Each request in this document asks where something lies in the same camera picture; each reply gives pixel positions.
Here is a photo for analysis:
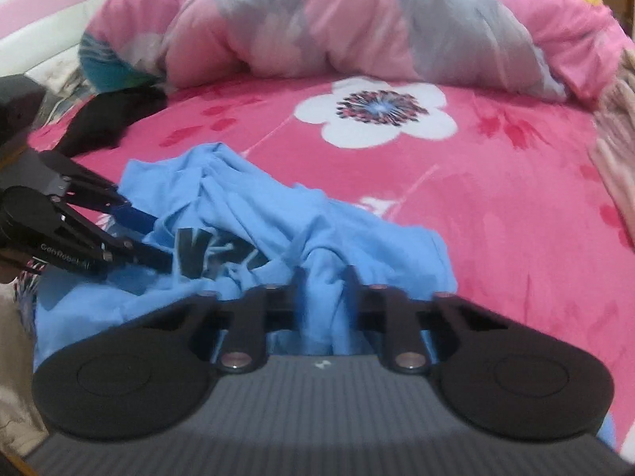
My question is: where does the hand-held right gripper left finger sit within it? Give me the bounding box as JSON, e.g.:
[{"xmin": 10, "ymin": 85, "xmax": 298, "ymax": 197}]
[{"xmin": 141, "ymin": 282, "xmax": 298, "ymax": 374}]

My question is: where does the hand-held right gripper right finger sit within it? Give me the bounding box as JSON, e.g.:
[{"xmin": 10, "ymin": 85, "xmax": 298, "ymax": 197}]
[{"xmin": 347, "ymin": 266, "xmax": 502, "ymax": 374}]

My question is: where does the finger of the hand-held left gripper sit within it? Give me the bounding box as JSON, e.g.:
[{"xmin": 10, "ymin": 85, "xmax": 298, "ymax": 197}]
[
  {"xmin": 60, "ymin": 203, "xmax": 172, "ymax": 273},
  {"xmin": 54, "ymin": 154, "xmax": 160, "ymax": 233}
]

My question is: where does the blue printed t-shirt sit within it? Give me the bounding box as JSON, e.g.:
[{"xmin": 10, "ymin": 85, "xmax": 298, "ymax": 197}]
[{"xmin": 32, "ymin": 143, "xmax": 460, "ymax": 372}]

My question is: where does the black garment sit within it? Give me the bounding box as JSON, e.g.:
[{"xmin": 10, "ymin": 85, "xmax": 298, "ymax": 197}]
[{"xmin": 52, "ymin": 86, "xmax": 169, "ymax": 159}]

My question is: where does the floral pillow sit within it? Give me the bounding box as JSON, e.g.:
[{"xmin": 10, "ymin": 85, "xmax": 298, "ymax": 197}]
[{"xmin": 25, "ymin": 54, "xmax": 96, "ymax": 110}]

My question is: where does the pink floral bed sheet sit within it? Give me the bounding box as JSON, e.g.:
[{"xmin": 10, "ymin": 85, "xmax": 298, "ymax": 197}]
[{"xmin": 0, "ymin": 77, "xmax": 635, "ymax": 457}]

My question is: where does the white fluffy bed pad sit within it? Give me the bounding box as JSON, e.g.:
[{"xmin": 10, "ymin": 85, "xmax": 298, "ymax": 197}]
[{"xmin": 0, "ymin": 278, "xmax": 50, "ymax": 457}]

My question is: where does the pink white headboard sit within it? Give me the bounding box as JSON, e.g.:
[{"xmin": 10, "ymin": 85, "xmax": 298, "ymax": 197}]
[{"xmin": 0, "ymin": 0, "xmax": 144, "ymax": 77}]

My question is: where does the pink grey floral quilt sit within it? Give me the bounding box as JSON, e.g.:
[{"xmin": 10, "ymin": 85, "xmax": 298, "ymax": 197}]
[{"xmin": 79, "ymin": 0, "xmax": 635, "ymax": 104}]

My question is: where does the pink striped folded cloth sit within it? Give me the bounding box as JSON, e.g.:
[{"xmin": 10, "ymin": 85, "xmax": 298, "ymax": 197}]
[{"xmin": 588, "ymin": 50, "xmax": 635, "ymax": 249}]

